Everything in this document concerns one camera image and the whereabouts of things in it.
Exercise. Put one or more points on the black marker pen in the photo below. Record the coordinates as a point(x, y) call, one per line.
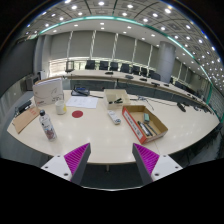
point(144, 129)

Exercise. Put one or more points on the clear bottle with white label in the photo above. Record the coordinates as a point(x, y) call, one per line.
point(48, 128)

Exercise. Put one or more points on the row of black office chairs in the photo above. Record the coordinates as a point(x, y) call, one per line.
point(114, 66)

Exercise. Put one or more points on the grey old monitor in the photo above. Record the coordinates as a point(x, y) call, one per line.
point(33, 82)

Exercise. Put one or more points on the white cup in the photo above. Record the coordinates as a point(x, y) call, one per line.
point(60, 107)

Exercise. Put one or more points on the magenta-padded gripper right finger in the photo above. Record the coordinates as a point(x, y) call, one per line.
point(146, 160)

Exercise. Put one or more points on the small green box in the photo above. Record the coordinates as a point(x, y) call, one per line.
point(146, 117)

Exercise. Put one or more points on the ceiling lights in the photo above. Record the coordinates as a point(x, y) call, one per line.
point(101, 3)

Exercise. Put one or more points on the long curved conference desk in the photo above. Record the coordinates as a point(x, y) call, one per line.
point(100, 75)

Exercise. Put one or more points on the flat round red coaster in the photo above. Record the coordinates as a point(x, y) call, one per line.
point(77, 114)

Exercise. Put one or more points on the yellow packet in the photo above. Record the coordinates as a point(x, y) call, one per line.
point(65, 109)

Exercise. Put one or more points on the white paper sheet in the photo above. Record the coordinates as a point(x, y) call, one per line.
point(82, 102)

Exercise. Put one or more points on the white paper carton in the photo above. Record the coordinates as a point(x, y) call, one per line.
point(48, 91)

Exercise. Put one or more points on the black stapler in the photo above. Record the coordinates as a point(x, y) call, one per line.
point(118, 100)

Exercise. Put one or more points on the flat brown cardboard envelope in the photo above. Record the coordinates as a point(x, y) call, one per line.
point(26, 119)

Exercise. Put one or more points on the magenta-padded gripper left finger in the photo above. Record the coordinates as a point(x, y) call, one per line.
point(76, 160)

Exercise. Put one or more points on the white open organizer box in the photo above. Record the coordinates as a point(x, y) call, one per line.
point(110, 96)

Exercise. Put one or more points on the black power strip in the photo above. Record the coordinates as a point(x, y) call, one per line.
point(23, 107)

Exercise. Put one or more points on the red-edged open cardboard box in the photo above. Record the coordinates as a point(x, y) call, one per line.
point(133, 125)

